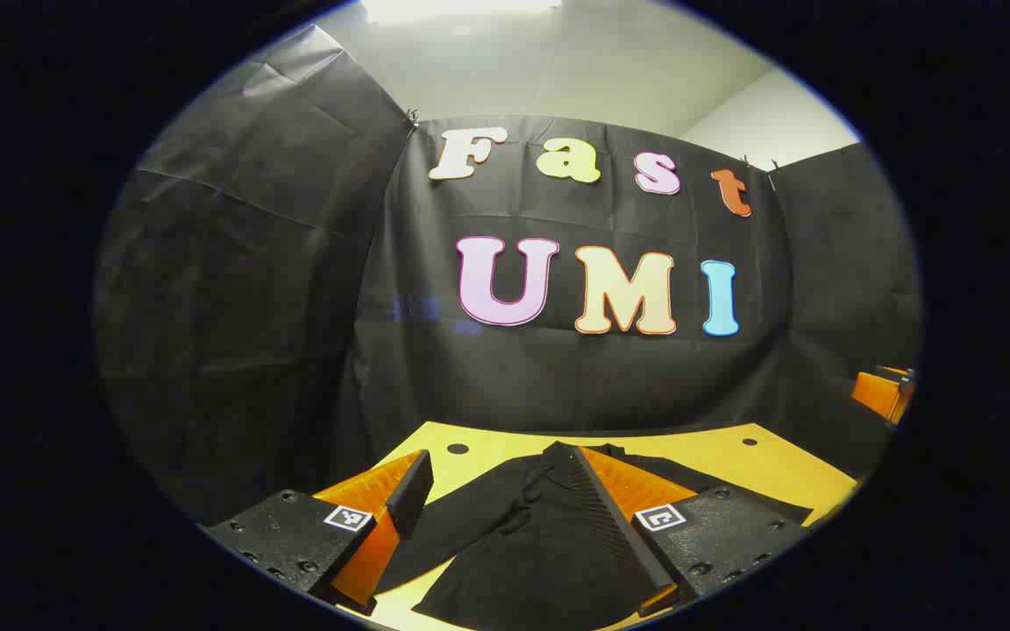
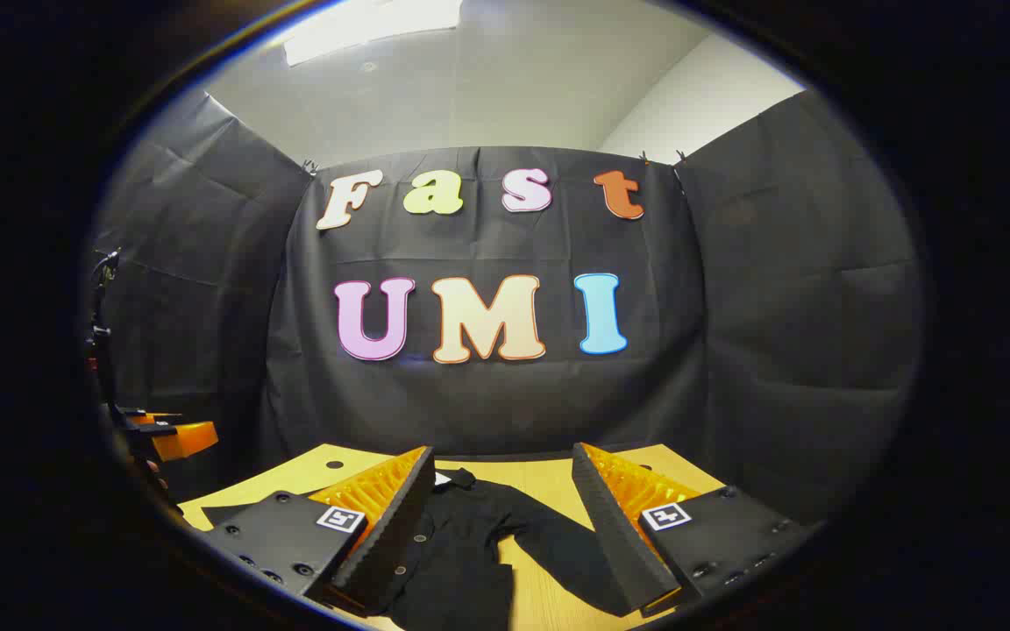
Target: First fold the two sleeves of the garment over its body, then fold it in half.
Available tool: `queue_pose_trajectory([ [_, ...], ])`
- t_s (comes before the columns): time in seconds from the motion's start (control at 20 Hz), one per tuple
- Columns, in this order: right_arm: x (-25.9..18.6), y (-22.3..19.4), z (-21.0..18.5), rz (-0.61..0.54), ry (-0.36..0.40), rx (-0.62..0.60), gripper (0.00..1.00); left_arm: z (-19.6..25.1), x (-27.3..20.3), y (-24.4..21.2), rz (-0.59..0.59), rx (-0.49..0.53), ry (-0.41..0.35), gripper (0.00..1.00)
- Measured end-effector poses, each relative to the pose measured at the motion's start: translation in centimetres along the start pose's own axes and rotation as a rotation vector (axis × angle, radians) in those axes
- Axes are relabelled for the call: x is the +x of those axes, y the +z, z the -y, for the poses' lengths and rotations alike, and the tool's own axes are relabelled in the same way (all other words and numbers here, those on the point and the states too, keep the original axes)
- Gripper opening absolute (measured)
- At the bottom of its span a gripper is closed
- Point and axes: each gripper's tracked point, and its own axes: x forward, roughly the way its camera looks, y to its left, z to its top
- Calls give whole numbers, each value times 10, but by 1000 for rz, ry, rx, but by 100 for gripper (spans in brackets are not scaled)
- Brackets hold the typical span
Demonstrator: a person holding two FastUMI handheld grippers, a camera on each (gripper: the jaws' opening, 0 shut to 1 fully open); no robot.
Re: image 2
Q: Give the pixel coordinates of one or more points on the black coat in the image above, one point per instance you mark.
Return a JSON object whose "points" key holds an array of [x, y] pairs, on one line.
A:
{"points": [[461, 561]]}

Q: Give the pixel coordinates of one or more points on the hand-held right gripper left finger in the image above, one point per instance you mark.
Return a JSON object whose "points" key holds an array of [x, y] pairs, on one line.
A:
{"points": [[391, 543]]}

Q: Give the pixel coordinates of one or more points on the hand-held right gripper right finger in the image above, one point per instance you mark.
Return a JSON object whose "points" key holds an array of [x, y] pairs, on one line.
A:
{"points": [[619, 535]]}

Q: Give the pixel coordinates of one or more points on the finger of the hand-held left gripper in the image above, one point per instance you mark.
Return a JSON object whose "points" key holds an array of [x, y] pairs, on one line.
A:
{"points": [[185, 440], [150, 416]]}

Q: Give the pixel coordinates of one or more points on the black backdrop cloth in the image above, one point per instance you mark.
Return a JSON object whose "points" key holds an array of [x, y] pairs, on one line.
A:
{"points": [[487, 403]]}

